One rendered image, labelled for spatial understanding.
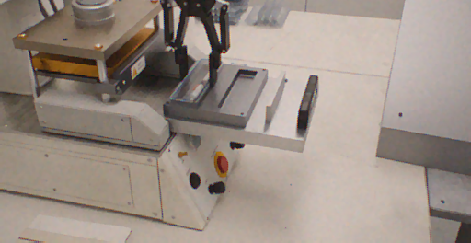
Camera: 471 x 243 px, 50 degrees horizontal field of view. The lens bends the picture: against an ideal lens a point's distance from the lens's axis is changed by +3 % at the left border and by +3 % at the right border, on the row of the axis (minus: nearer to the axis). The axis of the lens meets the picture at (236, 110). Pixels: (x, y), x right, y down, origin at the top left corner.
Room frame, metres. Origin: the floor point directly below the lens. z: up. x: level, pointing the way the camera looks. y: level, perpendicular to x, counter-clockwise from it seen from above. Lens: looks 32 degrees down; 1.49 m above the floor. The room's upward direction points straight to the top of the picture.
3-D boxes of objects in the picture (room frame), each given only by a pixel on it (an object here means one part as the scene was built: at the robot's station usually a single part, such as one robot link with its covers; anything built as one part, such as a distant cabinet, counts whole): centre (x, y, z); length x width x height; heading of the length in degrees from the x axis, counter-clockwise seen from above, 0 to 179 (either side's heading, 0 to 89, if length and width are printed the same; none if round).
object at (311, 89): (0.84, -0.14, 0.99); 0.15 x 0.02 x 0.04; 165
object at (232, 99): (0.89, 0.04, 0.98); 0.20 x 0.17 x 0.03; 165
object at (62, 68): (0.96, 0.28, 1.07); 0.22 x 0.17 x 0.10; 165
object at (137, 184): (0.97, 0.27, 0.84); 0.53 x 0.37 x 0.17; 75
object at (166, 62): (1.07, 0.18, 0.96); 0.26 x 0.05 x 0.07; 75
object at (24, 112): (0.97, 0.32, 0.93); 0.46 x 0.35 x 0.01; 75
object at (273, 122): (0.88, -0.01, 0.97); 0.30 x 0.22 x 0.08; 75
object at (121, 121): (0.80, 0.26, 0.96); 0.25 x 0.05 x 0.07; 75
